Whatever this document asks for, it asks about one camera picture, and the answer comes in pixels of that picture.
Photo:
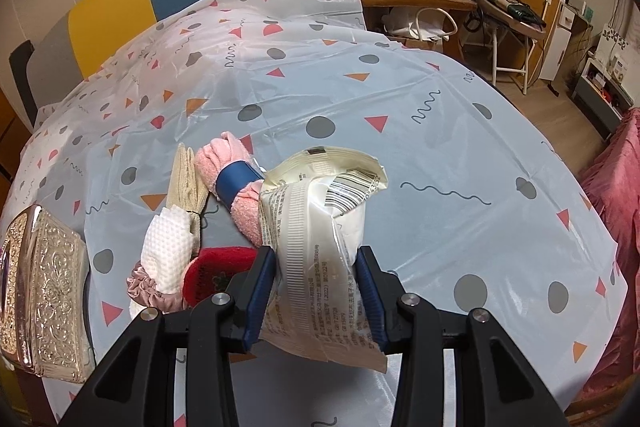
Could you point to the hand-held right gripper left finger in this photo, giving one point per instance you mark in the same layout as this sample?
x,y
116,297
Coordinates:
x,y
260,294

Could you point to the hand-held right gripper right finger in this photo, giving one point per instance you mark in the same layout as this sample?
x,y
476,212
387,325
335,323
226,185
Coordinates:
x,y
371,302

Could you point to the red reindeer sock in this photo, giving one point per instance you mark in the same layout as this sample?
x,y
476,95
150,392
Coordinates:
x,y
215,269

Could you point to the white plastic package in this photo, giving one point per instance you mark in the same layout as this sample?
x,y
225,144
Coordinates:
x,y
320,232

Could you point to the white waffle cloth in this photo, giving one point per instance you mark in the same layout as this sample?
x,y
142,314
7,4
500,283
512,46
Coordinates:
x,y
167,247

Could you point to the pink satin scrunchie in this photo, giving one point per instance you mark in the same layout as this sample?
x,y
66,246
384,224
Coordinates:
x,y
145,287

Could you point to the beige knit cloth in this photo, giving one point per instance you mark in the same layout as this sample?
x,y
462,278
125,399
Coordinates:
x,y
187,182

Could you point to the pink sock with blue band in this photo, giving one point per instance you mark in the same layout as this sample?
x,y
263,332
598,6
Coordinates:
x,y
225,162

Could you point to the patterned plastic tablecloth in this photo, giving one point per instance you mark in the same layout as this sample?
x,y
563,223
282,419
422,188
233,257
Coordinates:
x,y
400,132

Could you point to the ornate metallic tissue box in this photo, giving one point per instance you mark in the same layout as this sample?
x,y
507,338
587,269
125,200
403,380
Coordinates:
x,y
45,287

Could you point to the rattan chair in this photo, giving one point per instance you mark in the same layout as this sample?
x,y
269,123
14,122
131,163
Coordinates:
x,y
597,402

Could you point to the pink ruffled blanket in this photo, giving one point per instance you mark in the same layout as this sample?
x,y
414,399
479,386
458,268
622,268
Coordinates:
x,y
615,207

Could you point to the white tote bag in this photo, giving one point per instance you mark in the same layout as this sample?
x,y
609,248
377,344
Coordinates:
x,y
420,27

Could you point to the low grey shelf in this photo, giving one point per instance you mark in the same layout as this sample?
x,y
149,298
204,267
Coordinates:
x,y
600,92

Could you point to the white cabinet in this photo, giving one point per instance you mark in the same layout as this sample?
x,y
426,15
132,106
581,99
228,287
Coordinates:
x,y
555,42

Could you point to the black upright panel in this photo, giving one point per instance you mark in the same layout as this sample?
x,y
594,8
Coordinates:
x,y
22,82

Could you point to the round folding table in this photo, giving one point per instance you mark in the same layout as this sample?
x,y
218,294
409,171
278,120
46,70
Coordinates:
x,y
510,14

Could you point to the leaf print white box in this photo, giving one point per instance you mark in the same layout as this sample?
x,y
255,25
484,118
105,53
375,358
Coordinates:
x,y
612,44

